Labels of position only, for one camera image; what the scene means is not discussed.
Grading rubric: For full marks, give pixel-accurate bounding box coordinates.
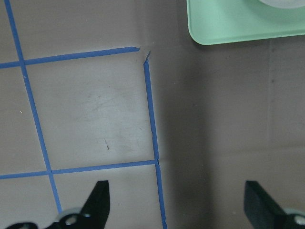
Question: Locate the light green rectangular tray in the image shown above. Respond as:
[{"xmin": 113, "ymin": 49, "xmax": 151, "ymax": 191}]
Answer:
[{"xmin": 186, "ymin": 0, "xmax": 305, "ymax": 45}]

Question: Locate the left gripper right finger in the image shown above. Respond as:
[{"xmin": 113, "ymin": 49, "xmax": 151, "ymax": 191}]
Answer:
[{"xmin": 244, "ymin": 180, "xmax": 305, "ymax": 229}]

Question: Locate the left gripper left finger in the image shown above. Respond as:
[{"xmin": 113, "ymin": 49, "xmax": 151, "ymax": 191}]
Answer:
[{"xmin": 4, "ymin": 180, "xmax": 112, "ymax": 229}]

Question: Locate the beige round plate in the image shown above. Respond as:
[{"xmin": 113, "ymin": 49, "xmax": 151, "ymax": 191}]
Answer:
[{"xmin": 259, "ymin": 0, "xmax": 305, "ymax": 9}]

